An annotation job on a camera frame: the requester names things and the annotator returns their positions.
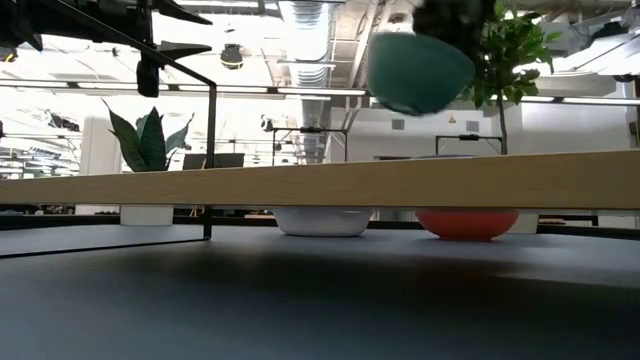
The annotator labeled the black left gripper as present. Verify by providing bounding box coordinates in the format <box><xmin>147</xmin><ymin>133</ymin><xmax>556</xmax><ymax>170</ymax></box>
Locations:
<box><xmin>29</xmin><ymin>0</ymin><xmax>214</xmax><ymax>61</ymax></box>

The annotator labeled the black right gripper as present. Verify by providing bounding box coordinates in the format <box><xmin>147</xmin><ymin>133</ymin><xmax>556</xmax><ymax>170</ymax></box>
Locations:
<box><xmin>412</xmin><ymin>0</ymin><xmax>496</xmax><ymax>56</ymax></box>

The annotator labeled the green bowl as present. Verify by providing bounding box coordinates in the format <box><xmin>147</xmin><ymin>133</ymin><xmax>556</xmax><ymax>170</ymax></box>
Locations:
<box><xmin>367</xmin><ymin>32</ymin><xmax>476</xmax><ymax>117</ymax></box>

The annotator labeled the orange bowl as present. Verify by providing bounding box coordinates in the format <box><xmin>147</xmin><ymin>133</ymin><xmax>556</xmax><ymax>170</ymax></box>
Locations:
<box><xmin>414</xmin><ymin>209</ymin><xmax>520</xmax><ymax>242</ymax></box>

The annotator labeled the black ceiling lamp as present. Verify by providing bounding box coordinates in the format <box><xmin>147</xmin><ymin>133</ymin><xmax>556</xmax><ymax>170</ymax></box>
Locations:
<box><xmin>219</xmin><ymin>43</ymin><xmax>245</xmax><ymax>70</ymax></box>

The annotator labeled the leafy green tree plant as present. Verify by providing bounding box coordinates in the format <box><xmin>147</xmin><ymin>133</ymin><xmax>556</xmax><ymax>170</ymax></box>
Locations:
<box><xmin>469</xmin><ymin>0</ymin><xmax>564</xmax><ymax>156</ymax></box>

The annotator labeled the snake plant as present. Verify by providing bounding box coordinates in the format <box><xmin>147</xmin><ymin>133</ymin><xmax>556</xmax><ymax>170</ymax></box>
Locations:
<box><xmin>102</xmin><ymin>99</ymin><xmax>195</xmax><ymax>174</ymax></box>

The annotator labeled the black metal stand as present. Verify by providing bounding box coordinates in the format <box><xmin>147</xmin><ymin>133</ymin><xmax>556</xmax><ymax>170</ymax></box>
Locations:
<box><xmin>271</xmin><ymin>127</ymin><xmax>349</xmax><ymax>166</ymax></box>
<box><xmin>435</xmin><ymin>133</ymin><xmax>504</xmax><ymax>156</ymax></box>

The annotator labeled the dark monitor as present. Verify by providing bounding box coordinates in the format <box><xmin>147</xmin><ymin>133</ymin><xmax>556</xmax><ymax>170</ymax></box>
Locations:
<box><xmin>182</xmin><ymin>152</ymin><xmax>246</xmax><ymax>171</ymax></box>

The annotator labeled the small white plant pot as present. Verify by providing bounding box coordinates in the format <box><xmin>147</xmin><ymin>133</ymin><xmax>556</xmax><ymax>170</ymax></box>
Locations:
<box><xmin>119</xmin><ymin>204</ymin><xmax>175</xmax><ymax>227</ymax></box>

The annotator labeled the white bowl with blue pattern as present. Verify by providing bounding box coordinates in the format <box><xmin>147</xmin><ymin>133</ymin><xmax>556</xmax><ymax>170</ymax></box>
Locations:
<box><xmin>272</xmin><ymin>207</ymin><xmax>375</xmax><ymax>238</ymax></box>

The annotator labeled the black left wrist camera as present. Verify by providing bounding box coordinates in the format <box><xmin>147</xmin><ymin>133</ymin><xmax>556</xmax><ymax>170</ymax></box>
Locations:
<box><xmin>136</xmin><ymin>52</ymin><xmax>161</xmax><ymax>99</ymax></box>

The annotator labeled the silver ceiling duct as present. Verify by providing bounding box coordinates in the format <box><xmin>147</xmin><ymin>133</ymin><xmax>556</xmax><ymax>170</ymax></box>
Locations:
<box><xmin>277</xmin><ymin>0</ymin><xmax>335</xmax><ymax>161</ymax></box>

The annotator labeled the black table edge frame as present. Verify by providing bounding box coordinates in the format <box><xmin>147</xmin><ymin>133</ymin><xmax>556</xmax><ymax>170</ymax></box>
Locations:
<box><xmin>0</xmin><ymin>213</ymin><xmax>640</xmax><ymax>241</ymax></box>

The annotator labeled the wooden shelf with black frame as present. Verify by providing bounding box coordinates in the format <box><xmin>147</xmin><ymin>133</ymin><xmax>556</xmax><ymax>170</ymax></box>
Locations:
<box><xmin>0</xmin><ymin>0</ymin><xmax>640</xmax><ymax>260</ymax></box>

